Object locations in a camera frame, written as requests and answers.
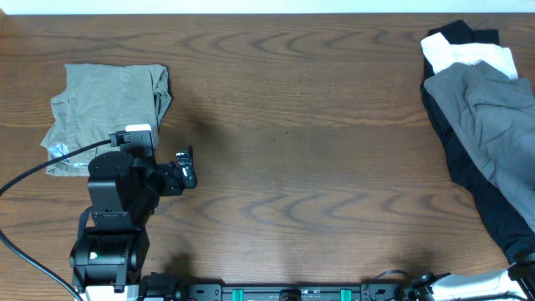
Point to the white t-shirt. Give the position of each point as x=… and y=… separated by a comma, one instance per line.
x=442, y=55

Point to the folded khaki shorts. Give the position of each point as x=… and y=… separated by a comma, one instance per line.
x=100, y=100

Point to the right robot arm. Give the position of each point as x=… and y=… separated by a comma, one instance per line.
x=513, y=283

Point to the grey shorts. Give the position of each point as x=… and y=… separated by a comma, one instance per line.
x=493, y=117

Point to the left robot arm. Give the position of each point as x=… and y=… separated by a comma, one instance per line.
x=125, y=187

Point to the black garment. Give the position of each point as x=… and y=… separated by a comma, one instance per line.
x=505, y=225

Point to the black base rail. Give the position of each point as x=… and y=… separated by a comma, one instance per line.
x=167, y=287

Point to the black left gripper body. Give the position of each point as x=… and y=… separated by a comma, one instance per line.
x=184, y=170

